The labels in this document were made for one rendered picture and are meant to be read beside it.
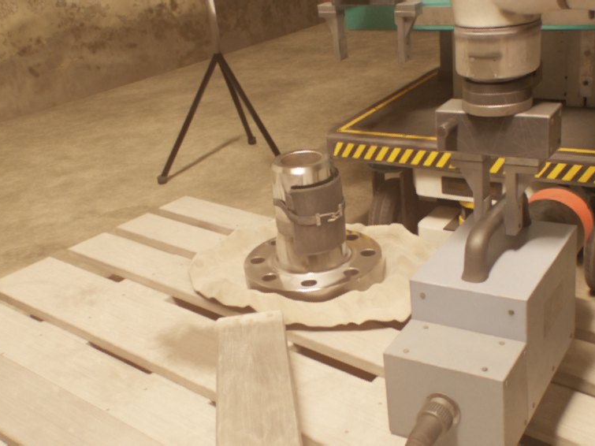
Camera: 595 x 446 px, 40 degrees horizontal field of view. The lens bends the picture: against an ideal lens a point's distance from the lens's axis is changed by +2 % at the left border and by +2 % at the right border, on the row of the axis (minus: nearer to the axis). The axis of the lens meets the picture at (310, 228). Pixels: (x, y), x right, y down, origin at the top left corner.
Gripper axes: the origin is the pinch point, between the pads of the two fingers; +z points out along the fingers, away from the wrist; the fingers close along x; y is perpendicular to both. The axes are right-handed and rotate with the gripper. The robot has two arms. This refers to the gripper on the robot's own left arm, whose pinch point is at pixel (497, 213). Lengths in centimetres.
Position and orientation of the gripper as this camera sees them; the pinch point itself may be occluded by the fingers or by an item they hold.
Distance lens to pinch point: 99.5
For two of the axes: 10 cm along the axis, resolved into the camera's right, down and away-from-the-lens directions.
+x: 8.5, 1.3, -5.1
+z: 1.0, 9.1, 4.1
